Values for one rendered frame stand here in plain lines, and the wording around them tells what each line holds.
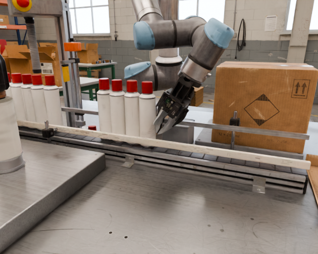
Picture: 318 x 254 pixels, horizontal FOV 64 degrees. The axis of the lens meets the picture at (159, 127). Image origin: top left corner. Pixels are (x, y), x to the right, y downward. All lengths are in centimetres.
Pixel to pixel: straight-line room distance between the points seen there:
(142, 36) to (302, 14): 531
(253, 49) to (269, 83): 515
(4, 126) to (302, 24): 560
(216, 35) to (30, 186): 57
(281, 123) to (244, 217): 40
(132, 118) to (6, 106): 34
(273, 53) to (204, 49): 533
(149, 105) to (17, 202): 42
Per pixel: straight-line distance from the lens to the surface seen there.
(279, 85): 90
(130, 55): 731
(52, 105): 100
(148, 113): 78
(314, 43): 594
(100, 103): 86
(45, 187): 67
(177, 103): 70
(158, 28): 73
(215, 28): 67
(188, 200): 66
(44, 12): 108
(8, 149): 75
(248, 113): 91
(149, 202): 65
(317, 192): 79
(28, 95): 106
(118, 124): 84
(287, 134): 79
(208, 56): 67
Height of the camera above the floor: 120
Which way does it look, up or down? 19 degrees down
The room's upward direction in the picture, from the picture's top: straight up
